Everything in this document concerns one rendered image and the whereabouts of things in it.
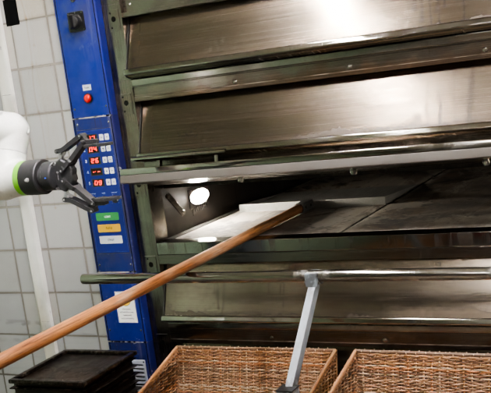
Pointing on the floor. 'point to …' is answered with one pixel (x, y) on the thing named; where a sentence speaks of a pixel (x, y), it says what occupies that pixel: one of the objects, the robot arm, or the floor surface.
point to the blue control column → (80, 47)
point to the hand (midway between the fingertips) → (110, 171)
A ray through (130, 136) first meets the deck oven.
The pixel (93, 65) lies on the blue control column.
